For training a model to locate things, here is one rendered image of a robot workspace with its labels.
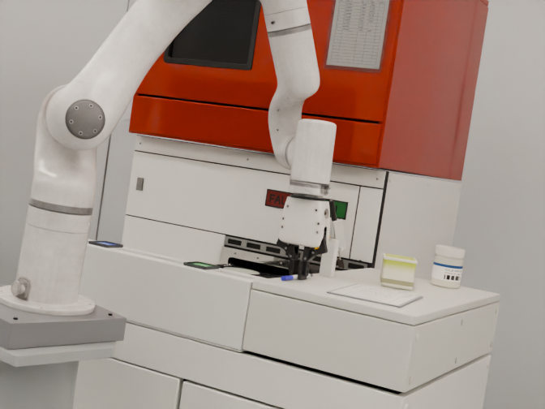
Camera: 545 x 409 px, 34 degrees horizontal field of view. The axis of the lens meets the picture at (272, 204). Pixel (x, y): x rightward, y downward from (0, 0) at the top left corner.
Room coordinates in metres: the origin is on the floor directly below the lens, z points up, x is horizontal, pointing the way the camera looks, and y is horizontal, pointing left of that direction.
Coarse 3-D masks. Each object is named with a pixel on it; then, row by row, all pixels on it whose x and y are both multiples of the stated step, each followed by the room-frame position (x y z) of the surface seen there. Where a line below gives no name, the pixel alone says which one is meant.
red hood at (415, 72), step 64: (256, 0) 2.47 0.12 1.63; (320, 0) 2.38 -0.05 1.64; (384, 0) 2.29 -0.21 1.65; (448, 0) 2.57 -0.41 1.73; (192, 64) 2.56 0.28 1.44; (256, 64) 2.46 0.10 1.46; (320, 64) 2.37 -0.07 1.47; (384, 64) 2.28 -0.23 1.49; (448, 64) 2.65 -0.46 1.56; (192, 128) 2.55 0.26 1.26; (256, 128) 2.45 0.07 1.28; (384, 128) 2.28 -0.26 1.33; (448, 128) 2.74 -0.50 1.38
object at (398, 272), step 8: (384, 256) 1.96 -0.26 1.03; (392, 256) 1.96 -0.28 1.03; (400, 256) 1.99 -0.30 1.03; (384, 264) 1.96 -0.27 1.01; (392, 264) 1.96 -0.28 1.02; (400, 264) 1.96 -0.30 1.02; (408, 264) 1.96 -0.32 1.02; (384, 272) 1.96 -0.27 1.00; (392, 272) 1.96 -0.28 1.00; (400, 272) 1.96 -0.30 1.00; (408, 272) 1.95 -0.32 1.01; (384, 280) 1.96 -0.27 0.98; (392, 280) 1.96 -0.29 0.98; (400, 280) 1.96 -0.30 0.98; (408, 280) 1.95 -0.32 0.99; (400, 288) 1.96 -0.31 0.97; (408, 288) 1.95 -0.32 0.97
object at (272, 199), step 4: (268, 192) 2.47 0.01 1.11; (272, 192) 2.46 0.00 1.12; (276, 192) 2.46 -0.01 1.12; (280, 192) 2.45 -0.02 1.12; (268, 196) 2.47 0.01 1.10; (272, 196) 2.46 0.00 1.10; (276, 196) 2.46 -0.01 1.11; (280, 196) 2.45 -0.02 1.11; (284, 196) 2.45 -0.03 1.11; (268, 200) 2.47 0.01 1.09; (272, 200) 2.46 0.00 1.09; (276, 200) 2.46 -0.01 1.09; (280, 200) 2.45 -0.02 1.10; (284, 200) 2.44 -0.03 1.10; (268, 204) 2.47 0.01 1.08; (272, 204) 2.46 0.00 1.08; (276, 204) 2.46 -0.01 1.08; (280, 204) 2.45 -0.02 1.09; (284, 204) 2.44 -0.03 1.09
